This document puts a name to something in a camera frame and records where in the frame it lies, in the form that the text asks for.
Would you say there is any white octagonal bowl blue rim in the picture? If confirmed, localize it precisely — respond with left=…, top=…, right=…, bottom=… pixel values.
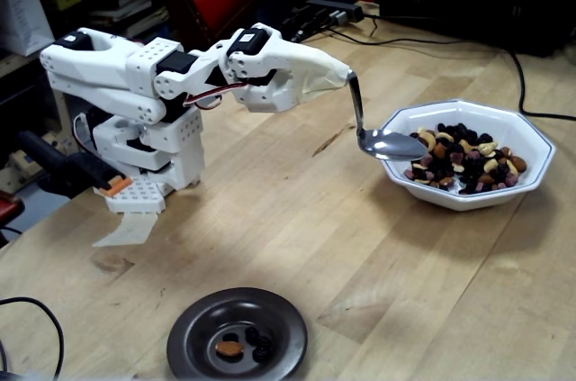
left=369, top=98, right=555, bottom=212

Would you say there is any beige masking tape wrap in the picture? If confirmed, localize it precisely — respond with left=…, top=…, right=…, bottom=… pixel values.
left=287, top=46, right=352, bottom=105

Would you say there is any dark brown round plate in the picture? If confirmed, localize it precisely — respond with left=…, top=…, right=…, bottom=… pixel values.
left=166, top=286, right=310, bottom=381

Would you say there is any brown almond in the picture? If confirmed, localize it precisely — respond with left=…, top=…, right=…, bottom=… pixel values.
left=215, top=340, right=245, bottom=358

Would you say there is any white paper bag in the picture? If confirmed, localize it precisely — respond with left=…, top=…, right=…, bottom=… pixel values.
left=0, top=0, right=56, bottom=58

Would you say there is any stack of books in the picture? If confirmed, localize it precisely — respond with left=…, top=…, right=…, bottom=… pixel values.
left=87, top=0, right=171, bottom=40

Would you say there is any black clamp orange tip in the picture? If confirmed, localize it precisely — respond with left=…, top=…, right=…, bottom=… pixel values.
left=17, top=130, right=135, bottom=197

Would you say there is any black power strip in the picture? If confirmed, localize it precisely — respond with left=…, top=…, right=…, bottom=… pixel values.
left=304, top=0, right=364, bottom=24

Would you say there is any bent metal spoon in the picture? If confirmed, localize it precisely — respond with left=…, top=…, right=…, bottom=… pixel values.
left=346, top=68, right=430, bottom=162

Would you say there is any nut and raisin mix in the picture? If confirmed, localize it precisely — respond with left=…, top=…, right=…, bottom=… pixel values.
left=402, top=122, right=528, bottom=196

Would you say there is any red stool seat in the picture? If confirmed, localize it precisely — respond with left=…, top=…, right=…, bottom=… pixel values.
left=0, top=190, right=27, bottom=249

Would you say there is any beige tape piece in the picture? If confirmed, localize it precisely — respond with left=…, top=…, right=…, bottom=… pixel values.
left=92, top=211, right=159, bottom=249

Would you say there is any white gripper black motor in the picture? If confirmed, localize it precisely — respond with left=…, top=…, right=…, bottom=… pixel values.
left=217, top=22, right=319, bottom=113

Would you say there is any wooden shelf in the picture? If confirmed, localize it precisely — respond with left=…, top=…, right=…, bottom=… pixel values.
left=0, top=48, right=77, bottom=157

